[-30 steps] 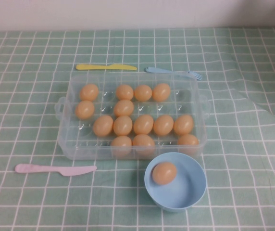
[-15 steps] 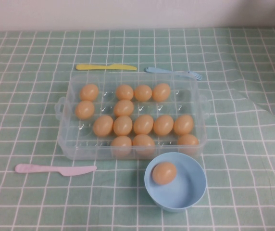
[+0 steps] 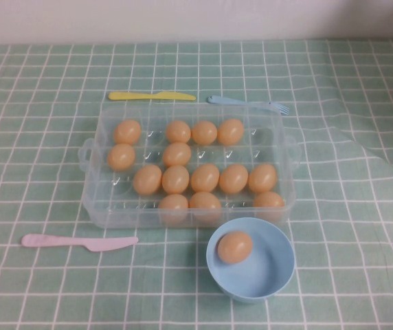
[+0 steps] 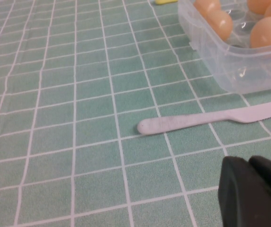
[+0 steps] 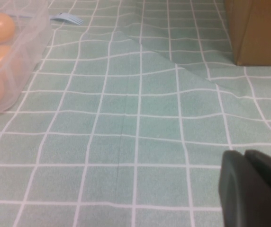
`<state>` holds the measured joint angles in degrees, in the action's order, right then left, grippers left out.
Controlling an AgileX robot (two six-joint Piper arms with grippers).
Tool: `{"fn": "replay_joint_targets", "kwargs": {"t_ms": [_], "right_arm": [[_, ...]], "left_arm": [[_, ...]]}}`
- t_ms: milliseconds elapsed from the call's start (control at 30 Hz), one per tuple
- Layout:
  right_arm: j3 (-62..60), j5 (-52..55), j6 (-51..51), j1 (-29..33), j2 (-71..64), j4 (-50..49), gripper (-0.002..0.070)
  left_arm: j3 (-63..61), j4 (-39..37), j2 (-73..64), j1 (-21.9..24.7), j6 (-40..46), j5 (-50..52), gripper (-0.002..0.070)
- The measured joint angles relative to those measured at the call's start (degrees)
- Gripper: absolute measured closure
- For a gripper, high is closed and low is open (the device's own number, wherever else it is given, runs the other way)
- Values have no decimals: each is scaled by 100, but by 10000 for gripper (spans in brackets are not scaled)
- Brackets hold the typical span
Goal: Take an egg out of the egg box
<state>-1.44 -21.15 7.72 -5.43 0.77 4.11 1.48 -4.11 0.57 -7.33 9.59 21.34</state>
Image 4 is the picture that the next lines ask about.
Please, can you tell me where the pink plastic knife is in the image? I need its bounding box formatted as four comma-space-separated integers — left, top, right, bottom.
136, 98, 271, 136

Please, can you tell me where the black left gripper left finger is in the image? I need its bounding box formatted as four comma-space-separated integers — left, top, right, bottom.
218, 156, 271, 227

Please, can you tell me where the green white checked tablecloth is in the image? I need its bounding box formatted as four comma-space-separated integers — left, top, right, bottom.
0, 0, 271, 227

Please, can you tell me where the clear plastic egg box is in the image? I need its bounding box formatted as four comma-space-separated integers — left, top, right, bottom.
177, 0, 271, 95

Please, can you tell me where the yellow plastic knife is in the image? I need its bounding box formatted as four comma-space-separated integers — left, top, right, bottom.
154, 0, 179, 5

